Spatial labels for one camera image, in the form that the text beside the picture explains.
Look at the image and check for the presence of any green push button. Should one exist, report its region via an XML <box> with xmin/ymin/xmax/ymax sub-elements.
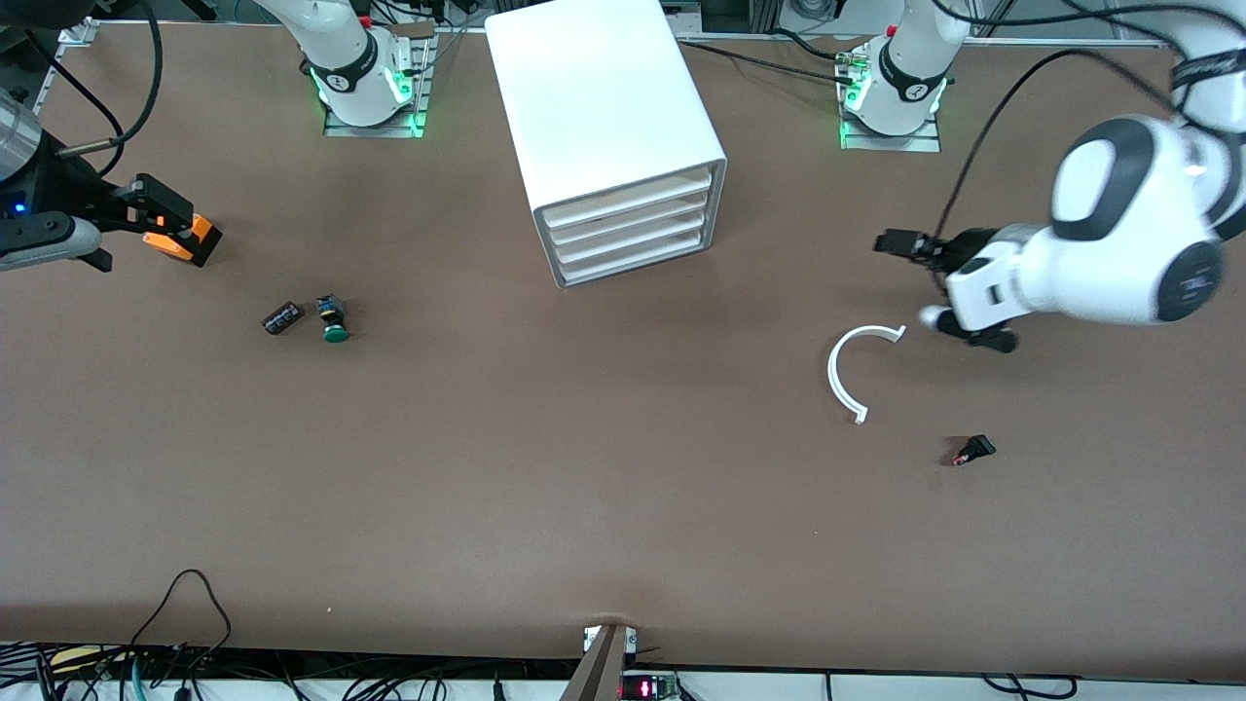
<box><xmin>315</xmin><ymin>294</ymin><xmax>351</xmax><ymax>345</ymax></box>

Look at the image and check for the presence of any white drawer cabinet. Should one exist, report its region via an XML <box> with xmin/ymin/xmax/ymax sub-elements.
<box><xmin>484</xmin><ymin>0</ymin><xmax>729</xmax><ymax>291</ymax></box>

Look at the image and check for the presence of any orange box with black base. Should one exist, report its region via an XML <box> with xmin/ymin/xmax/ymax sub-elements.
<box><xmin>142</xmin><ymin>212</ymin><xmax>223</xmax><ymax>269</ymax></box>

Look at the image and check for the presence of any white curved plastic part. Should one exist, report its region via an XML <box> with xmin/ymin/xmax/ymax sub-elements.
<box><xmin>826</xmin><ymin>324</ymin><xmax>908</xmax><ymax>426</ymax></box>

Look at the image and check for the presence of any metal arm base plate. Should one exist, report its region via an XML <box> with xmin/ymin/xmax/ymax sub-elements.
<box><xmin>839</xmin><ymin>54</ymin><xmax>943</xmax><ymax>154</ymax></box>
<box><xmin>323</xmin><ymin>29</ymin><xmax>434</xmax><ymax>139</ymax></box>

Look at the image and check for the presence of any black table cable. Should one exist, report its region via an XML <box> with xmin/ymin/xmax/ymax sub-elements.
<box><xmin>677</xmin><ymin>29</ymin><xmax>862</xmax><ymax>84</ymax></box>

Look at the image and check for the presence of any black looped cable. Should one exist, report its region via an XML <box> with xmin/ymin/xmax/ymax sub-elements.
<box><xmin>129</xmin><ymin>570</ymin><xmax>233</xmax><ymax>651</ymax></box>

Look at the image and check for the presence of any tangled black cable bundle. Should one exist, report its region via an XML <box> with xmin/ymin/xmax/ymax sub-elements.
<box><xmin>0</xmin><ymin>643</ymin><xmax>546</xmax><ymax>701</ymax></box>

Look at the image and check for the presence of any brown camera mount post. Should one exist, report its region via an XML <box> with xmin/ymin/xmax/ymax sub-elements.
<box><xmin>560</xmin><ymin>623</ymin><xmax>639</xmax><ymax>701</ymax></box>

